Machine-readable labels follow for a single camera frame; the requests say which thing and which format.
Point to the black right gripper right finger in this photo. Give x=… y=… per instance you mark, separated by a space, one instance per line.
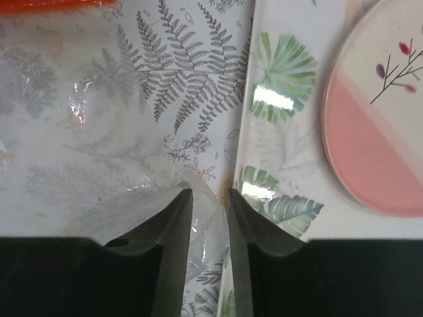
x=276 y=274

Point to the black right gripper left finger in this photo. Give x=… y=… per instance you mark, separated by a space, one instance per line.
x=141 y=273

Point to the pink and cream plate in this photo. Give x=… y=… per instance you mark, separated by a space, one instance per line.
x=372 y=110

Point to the floral rectangular tray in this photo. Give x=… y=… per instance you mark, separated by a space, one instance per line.
x=282 y=169

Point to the clear zip top bag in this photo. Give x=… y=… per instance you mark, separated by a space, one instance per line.
x=81 y=153

